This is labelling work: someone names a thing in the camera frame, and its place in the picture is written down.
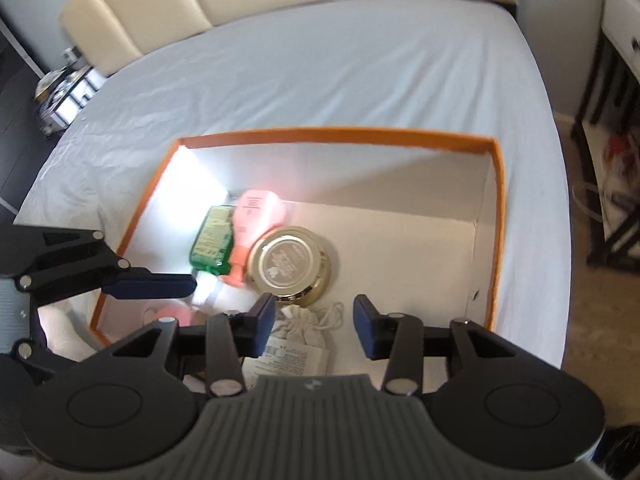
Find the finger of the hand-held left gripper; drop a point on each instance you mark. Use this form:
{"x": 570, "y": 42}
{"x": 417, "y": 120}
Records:
{"x": 30, "y": 357}
{"x": 150, "y": 285}

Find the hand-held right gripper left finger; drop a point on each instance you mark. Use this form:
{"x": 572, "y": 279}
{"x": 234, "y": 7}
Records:
{"x": 262, "y": 324}

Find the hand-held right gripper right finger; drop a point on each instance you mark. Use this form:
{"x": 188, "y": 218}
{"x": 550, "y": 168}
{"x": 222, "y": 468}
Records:
{"x": 365, "y": 327}

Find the pink round jar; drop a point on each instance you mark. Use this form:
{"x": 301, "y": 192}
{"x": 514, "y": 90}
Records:
{"x": 172, "y": 316}

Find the white printed packet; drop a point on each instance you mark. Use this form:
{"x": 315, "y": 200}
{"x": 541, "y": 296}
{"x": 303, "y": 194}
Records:
{"x": 300, "y": 360}

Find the round gold tin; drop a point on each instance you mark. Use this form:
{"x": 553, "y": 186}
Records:
{"x": 290, "y": 262}

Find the green liquid spray bottle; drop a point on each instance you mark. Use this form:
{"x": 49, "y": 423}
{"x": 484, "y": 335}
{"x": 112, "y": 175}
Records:
{"x": 212, "y": 240}

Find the pink bottle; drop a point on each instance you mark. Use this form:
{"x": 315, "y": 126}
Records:
{"x": 255, "y": 215}

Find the orange cardboard box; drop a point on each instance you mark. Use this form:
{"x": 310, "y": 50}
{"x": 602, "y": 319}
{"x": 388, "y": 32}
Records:
{"x": 400, "y": 185}

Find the white sock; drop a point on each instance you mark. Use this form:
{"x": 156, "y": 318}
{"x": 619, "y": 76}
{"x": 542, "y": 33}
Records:
{"x": 62, "y": 330}

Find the dark cabinet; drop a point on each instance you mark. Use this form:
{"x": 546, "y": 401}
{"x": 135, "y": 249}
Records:
{"x": 17, "y": 110}

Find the cluttered white bedside table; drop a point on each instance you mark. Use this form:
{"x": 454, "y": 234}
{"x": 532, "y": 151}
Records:
{"x": 65, "y": 95}

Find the bed with grey sheet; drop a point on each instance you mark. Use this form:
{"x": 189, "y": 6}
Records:
{"x": 325, "y": 75}

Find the colourful bag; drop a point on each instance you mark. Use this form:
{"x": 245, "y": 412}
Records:
{"x": 622, "y": 170}

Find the white and black nightstand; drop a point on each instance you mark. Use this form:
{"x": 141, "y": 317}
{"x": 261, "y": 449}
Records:
{"x": 617, "y": 15}

